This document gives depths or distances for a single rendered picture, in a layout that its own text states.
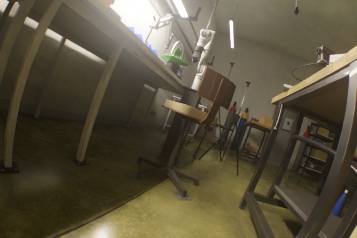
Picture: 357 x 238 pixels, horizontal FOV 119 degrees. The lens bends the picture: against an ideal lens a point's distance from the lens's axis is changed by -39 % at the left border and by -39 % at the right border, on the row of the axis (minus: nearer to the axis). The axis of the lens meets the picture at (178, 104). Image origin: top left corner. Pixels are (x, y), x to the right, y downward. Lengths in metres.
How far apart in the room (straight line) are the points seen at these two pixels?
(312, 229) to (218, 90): 0.96
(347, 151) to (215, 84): 0.90
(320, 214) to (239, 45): 6.83
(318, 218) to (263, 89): 6.11
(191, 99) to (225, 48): 5.32
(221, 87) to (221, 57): 5.72
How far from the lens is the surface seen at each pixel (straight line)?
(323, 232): 0.89
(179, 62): 1.77
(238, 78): 6.55
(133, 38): 1.13
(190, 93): 1.89
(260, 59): 6.92
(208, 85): 1.14
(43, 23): 0.83
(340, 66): 0.79
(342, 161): 0.61
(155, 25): 1.37
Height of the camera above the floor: 0.55
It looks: 3 degrees up
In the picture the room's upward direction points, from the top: 21 degrees clockwise
